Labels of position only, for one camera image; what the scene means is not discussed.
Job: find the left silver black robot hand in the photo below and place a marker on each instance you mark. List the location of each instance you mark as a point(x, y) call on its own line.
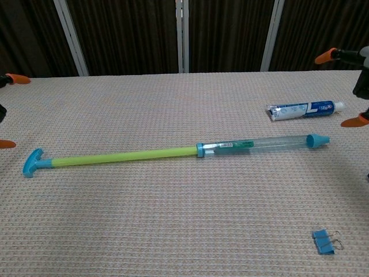
point(17, 79)

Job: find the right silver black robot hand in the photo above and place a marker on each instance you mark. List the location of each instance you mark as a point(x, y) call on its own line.
point(361, 83)

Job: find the green blue long stick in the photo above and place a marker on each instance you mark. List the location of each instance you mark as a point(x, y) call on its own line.
point(121, 157)

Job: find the blue white toothpaste tube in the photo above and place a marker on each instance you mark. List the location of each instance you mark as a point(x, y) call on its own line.
point(302, 109)

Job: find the blue binder clip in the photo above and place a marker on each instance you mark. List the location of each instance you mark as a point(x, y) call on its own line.
point(324, 242)

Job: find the beige woven tablecloth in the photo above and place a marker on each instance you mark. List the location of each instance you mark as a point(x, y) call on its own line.
point(173, 216)

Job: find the white metal partition post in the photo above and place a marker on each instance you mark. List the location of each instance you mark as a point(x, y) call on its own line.
point(272, 36)
point(70, 37)
point(182, 36)

